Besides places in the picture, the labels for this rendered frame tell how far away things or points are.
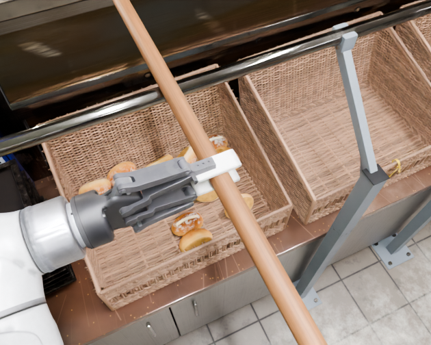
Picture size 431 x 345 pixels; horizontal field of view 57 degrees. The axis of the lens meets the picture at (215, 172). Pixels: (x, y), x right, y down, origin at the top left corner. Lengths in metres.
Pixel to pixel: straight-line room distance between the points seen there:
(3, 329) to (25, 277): 0.06
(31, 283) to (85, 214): 0.10
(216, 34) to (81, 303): 0.83
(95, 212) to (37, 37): 0.62
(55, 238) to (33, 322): 0.10
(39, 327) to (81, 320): 0.64
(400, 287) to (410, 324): 0.15
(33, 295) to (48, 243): 0.07
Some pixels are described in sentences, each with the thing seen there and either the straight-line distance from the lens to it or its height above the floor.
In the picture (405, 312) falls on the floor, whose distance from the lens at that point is 1.90.
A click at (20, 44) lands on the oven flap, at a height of 1.06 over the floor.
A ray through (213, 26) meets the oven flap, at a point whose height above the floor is 0.98.
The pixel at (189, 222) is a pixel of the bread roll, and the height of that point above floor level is 0.64.
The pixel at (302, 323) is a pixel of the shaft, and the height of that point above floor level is 1.21.
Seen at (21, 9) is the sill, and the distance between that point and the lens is 1.01.
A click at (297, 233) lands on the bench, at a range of 1.23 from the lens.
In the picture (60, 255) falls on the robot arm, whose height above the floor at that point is 1.21.
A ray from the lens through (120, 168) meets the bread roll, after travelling 1.26.
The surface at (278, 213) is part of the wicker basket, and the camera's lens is 1.09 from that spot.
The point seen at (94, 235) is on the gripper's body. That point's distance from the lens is 0.54.
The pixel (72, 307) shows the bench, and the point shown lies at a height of 0.58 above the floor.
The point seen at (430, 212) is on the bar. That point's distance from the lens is 1.63.
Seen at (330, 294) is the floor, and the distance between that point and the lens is 1.81.
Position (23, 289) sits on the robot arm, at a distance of 0.54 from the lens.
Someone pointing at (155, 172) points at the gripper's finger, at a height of 1.25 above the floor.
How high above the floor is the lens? 1.68
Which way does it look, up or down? 57 degrees down
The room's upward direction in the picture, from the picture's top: straight up
